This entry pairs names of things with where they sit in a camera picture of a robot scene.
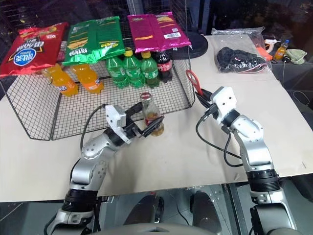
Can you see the orange plastic object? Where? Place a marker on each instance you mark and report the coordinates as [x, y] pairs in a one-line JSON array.
[[265, 54]]

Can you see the red bottle opener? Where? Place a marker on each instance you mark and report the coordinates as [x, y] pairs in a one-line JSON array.
[[198, 89]]

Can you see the small orange drink bottle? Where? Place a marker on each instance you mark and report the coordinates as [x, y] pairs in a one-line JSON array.
[[280, 50]]

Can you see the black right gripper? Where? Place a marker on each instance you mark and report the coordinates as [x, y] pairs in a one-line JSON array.
[[212, 111]]

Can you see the white hot glue gun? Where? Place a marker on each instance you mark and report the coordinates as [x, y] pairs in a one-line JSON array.
[[270, 43]]

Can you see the magenta chip bag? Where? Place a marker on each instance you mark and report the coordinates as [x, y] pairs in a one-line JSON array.
[[151, 31]]

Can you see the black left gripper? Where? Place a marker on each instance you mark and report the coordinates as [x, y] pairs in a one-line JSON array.
[[133, 131]]

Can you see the red chip bag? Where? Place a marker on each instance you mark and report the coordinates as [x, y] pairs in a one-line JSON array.
[[29, 49]]

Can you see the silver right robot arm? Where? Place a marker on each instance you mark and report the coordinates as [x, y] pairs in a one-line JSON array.
[[254, 147]]

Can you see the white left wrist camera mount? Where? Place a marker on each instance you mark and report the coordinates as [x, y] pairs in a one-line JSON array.
[[115, 115]]

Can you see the orange soda plastic bottle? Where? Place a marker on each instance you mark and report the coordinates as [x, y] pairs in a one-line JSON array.
[[89, 80], [63, 83]]

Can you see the pale green cloth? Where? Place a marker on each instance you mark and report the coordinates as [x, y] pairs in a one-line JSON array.
[[296, 56]]

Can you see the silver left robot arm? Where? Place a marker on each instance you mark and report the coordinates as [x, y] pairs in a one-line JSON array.
[[90, 149]]

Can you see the dark cola plastic bottle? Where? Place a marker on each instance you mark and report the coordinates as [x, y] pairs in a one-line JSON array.
[[163, 66]]

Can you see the clear bag with black items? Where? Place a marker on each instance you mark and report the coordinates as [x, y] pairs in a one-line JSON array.
[[234, 57]]

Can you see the metal bottle cap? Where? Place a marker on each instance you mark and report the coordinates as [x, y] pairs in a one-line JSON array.
[[146, 96]]

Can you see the green soda plastic bottle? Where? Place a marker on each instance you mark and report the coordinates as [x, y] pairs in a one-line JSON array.
[[150, 71], [116, 72], [133, 69]]

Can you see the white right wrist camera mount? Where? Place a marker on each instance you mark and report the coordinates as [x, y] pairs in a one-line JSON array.
[[223, 98]]

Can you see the glass bottle with amber drink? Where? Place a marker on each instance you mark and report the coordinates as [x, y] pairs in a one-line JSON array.
[[149, 110]]

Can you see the dark rounded shape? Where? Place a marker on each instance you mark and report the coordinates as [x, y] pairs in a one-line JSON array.
[[205, 210], [144, 210]]

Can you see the green chip bag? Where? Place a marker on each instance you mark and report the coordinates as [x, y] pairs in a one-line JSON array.
[[93, 41]]

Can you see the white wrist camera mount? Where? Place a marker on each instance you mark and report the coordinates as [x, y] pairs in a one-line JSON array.
[[115, 115], [223, 98]]

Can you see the black round stand base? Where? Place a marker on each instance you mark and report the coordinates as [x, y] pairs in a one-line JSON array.
[[196, 45]]

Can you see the grey robot body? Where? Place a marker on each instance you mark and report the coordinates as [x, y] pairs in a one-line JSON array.
[[156, 230]]

